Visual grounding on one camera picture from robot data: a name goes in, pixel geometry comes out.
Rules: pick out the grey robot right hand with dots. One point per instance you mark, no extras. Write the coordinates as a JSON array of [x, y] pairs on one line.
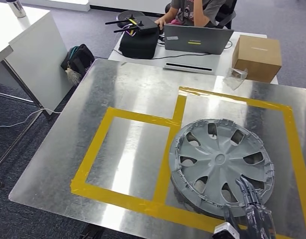
[[258, 217]]

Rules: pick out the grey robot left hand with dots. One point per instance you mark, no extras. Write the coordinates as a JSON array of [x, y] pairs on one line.
[[91, 232]]

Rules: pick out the person's right hand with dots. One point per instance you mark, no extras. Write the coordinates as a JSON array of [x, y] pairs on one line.
[[161, 23]]

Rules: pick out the plastic wheel hubcap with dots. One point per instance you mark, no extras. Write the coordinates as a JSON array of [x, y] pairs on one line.
[[219, 160]]

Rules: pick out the person's right forearm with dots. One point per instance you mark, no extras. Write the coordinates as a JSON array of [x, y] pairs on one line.
[[171, 14]]

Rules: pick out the person's left forearm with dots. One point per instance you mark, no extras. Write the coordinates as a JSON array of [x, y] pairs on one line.
[[200, 13]]

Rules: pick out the yellow tape on workbench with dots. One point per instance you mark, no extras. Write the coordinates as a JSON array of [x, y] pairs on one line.
[[118, 199]]

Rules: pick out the black router with antennas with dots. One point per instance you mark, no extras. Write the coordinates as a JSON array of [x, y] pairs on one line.
[[148, 26]]

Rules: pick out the black carry case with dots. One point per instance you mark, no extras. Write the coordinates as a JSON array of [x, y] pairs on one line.
[[139, 46]]

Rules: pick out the black round disc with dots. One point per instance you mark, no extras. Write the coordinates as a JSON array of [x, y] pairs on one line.
[[125, 14]]

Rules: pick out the grey laptop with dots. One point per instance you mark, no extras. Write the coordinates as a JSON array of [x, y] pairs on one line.
[[198, 39]]

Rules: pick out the white flat device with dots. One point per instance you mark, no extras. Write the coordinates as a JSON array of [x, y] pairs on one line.
[[187, 61]]

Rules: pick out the person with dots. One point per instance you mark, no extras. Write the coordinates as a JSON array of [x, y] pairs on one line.
[[212, 10]]

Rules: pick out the white office desk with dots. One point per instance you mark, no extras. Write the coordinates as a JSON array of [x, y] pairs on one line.
[[222, 62]]

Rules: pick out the black bag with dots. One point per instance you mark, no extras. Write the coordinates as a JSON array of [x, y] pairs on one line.
[[81, 57]]

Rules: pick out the clear plastic bag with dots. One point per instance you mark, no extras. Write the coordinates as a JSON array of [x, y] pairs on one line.
[[235, 79]]

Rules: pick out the brown cardboard box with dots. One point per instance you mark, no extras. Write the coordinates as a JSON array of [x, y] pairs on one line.
[[258, 59]]

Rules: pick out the steel cup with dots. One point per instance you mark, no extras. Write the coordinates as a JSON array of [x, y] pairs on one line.
[[17, 8]]

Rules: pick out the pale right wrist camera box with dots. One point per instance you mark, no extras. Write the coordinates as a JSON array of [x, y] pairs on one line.
[[225, 231]]

